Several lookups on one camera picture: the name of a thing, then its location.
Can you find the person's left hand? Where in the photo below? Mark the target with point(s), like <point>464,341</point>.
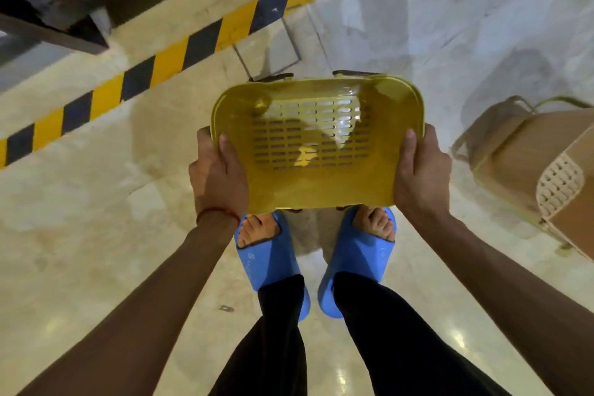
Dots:
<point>218,182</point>

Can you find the person's right hand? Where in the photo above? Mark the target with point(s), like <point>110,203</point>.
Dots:
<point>422,182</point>

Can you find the tan plastic basket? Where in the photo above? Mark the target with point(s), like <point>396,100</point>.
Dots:
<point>510,159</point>

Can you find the yellow plastic basket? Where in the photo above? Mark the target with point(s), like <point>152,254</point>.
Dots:
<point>315,191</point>

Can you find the person's left forearm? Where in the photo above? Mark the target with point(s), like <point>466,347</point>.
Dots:
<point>130,326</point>

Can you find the person's right forearm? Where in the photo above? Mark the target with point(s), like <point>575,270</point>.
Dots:
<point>519,307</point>

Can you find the blue slipper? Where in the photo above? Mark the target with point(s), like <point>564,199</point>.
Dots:
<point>269,261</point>
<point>357,256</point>

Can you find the black trousers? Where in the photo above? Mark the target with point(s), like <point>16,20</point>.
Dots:
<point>394,354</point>

